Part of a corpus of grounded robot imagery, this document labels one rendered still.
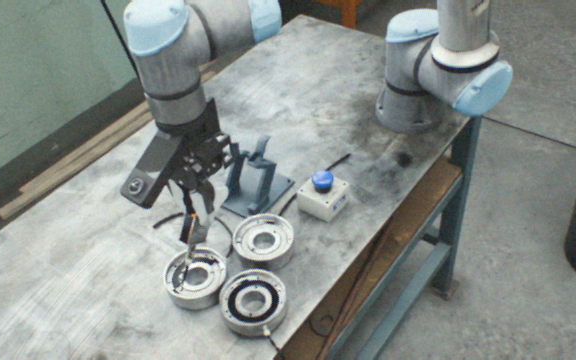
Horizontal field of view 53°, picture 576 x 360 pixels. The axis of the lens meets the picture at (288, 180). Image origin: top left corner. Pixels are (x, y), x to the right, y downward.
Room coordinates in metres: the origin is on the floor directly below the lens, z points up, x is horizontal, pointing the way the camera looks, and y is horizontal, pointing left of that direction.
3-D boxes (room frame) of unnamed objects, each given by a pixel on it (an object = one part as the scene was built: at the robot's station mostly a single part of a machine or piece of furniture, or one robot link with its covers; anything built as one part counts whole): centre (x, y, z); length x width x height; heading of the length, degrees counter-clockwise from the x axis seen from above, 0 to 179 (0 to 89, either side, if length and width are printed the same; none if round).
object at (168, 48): (0.65, 0.13, 1.23); 0.09 x 0.08 x 0.11; 118
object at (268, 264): (0.66, 0.05, 0.82); 0.10 x 0.10 x 0.04
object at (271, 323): (0.54, 0.08, 0.82); 0.10 x 0.10 x 0.04
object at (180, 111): (0.65, 0.14, 1.15); 0.08 x 0.08 x 0.05
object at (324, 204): (0.77, -0.07, 0.82); 0.08 x 0.07 x 0.05; 139
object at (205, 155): (0.65, 0.13, 1.07); 0.09 x 0.08 x 0.12; 140
